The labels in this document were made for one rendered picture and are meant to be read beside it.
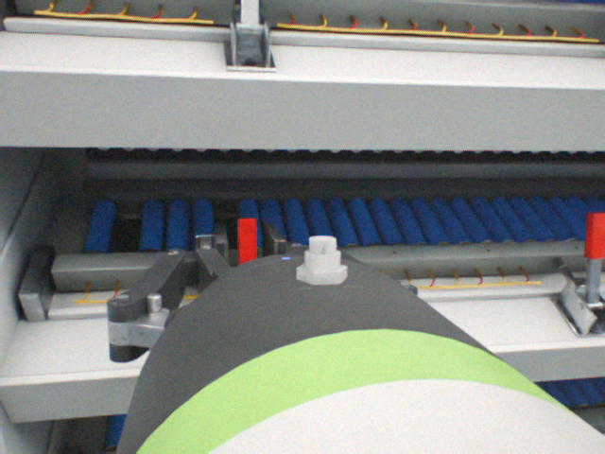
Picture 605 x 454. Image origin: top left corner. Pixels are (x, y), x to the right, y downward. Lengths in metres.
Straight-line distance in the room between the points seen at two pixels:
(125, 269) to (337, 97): 0.20
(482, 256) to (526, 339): 0.07
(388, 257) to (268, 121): 0.17
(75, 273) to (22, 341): 0.06
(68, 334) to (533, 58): 0.37
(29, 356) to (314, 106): 0.24
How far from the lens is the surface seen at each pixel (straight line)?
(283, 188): 0.47
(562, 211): 0.55
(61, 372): 0.37
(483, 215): 0.51
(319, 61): 0.32
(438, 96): 0.32
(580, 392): 0.65
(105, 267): 0.40
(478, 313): 0.43
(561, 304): 0.47
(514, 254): 0.46
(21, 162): 0.43
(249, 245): 0.34
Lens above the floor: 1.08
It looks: 21 degrees down
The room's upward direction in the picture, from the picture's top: 3 degrees clockwise
